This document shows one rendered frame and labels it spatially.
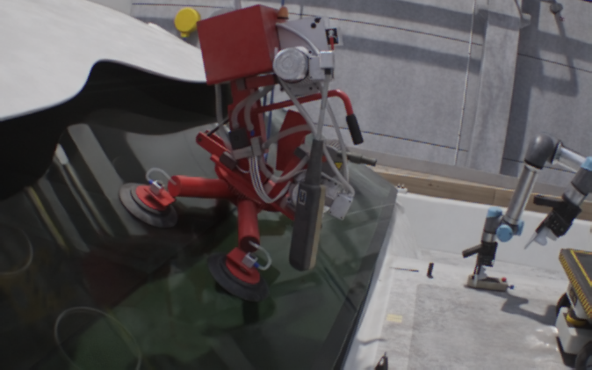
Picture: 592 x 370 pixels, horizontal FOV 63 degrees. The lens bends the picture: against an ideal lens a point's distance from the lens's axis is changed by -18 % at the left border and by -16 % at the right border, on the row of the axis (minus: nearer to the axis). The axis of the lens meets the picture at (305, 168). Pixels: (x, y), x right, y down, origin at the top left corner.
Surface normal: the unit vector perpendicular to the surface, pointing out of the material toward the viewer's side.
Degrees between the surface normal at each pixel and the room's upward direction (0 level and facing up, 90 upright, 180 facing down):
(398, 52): 90
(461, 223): 90
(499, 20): 90
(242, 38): 90
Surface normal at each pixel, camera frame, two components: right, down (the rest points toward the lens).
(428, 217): -0.22, 0.18
